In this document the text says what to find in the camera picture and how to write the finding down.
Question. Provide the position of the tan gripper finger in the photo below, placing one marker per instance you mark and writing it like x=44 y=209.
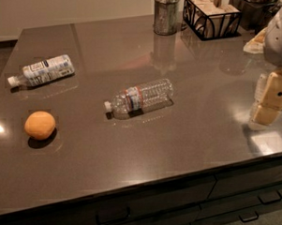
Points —
x=266 y=111
x=260 y=86

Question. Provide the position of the orange fruit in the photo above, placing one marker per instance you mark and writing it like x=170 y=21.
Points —
x=39 y=125

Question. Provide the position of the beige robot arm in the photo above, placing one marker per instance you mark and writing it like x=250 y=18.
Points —
x=273 y=46

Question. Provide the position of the yellow snack packet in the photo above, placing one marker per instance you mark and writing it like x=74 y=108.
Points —
x=255 y=45

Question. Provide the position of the dark box with snacks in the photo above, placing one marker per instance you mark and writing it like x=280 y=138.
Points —
x=256 y=13

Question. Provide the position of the clear plastic water bottle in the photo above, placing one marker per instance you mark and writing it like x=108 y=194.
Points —
x=140 y=96

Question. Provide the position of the metal cup with stirrers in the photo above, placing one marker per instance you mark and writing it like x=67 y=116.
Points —
x=165 y=17

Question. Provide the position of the dark cabinet drawers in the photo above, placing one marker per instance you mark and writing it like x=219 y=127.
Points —
x=242 y=193

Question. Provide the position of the white labelled plastic bottle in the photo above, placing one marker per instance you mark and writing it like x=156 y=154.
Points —
x=46 y=71

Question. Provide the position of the black wire napkin basket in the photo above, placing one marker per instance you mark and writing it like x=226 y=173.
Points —
x=209 y=19

